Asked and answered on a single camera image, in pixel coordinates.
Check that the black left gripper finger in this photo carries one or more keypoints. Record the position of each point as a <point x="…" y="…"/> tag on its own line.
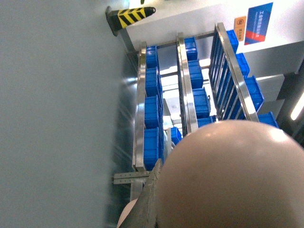
<point x="144" y="214"/>

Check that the beige plastic dustpan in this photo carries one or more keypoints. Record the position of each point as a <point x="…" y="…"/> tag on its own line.
<point x="233" y="174"/>

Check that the stainless steel shelf rack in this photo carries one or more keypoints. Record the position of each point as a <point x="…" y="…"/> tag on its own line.
<point x="234" y="96"/>

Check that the yellow black traffic cone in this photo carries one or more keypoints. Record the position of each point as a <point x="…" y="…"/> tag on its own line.
<point x="121" y="19"/>

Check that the orange wall sign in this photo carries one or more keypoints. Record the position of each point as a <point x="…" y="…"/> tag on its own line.
<point x="240" y="27"/>

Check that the blue wall sign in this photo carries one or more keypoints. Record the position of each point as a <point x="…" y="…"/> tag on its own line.
<point x="258" y="18"/>

